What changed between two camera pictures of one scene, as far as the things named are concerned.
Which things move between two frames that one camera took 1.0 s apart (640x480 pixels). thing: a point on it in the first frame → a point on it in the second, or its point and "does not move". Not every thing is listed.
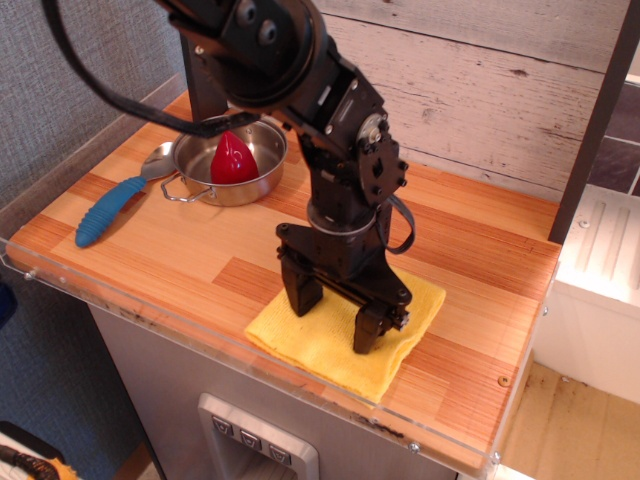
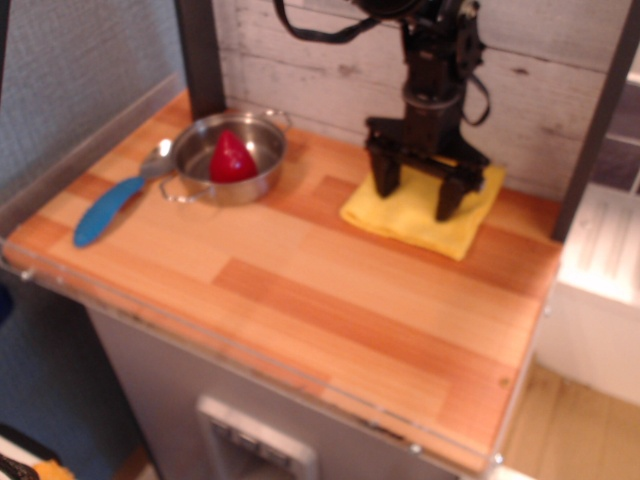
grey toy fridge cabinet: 201,419 does not move
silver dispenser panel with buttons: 243,444 does not move
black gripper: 346,252 → 432,131
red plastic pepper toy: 232,161 does not move
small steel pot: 193,158 does not move
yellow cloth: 320,343 → 411,211
